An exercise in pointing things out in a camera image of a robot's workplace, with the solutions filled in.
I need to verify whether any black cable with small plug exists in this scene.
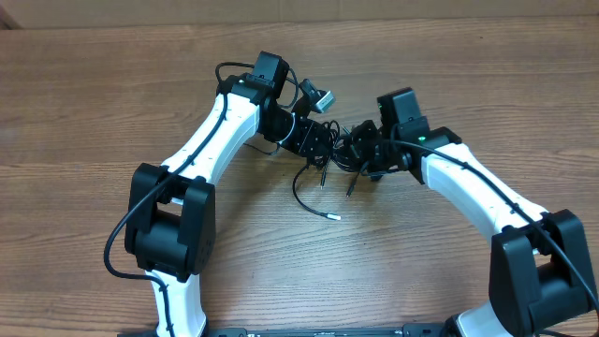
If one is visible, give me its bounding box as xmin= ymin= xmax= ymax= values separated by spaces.
xmin=291 ymin=139 xmax=342 ymax=222

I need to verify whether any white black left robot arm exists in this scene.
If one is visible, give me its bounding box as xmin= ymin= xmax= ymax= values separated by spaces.
xmin=119 ymin=51 xmax=335 ymax=336

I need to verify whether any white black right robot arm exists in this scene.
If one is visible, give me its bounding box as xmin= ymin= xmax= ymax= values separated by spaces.
xmin=339 ymin=88 xmax=598 ymax=336

